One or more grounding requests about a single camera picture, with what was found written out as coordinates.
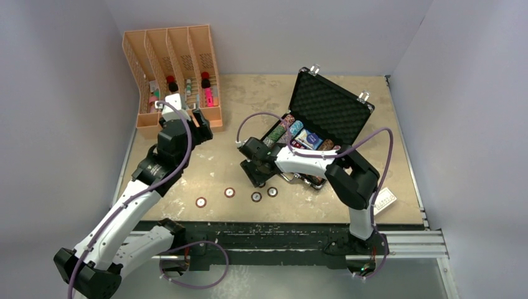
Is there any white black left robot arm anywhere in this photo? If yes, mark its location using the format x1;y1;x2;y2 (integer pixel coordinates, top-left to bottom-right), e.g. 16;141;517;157
54;107;213;298

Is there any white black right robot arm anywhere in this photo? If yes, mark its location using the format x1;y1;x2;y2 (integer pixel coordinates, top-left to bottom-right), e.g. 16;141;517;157
237;137;380;254

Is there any red white poker chip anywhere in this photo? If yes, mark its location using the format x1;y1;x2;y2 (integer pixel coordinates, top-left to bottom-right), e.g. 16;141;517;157
195;197;207;208
224;187;235;198

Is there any pink highlighter marker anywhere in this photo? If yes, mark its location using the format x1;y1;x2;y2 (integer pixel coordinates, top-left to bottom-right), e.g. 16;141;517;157
204;87;215;107

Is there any red black marker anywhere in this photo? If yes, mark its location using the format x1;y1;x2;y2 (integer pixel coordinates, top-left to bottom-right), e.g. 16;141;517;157
200;72;211;89
166;75;179;93

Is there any blue playing card deck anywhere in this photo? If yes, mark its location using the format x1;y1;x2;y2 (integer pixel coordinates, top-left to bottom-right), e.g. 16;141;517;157
295;128;323;150

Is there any peach plastic desk organizer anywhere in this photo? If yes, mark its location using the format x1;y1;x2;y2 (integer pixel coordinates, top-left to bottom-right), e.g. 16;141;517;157
122;24;224;139

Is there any black aluminium poker case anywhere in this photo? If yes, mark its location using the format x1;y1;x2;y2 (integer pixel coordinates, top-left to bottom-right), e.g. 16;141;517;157
260;65;375;191

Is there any white playing card box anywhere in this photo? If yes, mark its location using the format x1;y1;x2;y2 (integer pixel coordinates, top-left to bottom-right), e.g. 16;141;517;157
373;187;397;216

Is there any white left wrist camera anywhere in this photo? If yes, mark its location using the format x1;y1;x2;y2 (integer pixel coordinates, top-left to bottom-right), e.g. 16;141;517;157
154;93;191;121

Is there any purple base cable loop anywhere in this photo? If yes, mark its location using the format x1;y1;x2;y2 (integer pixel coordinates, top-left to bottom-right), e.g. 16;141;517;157
158;240;230;290

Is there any black metal base rail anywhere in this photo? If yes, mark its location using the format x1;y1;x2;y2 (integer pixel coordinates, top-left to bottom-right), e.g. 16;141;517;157
162;221;389;276

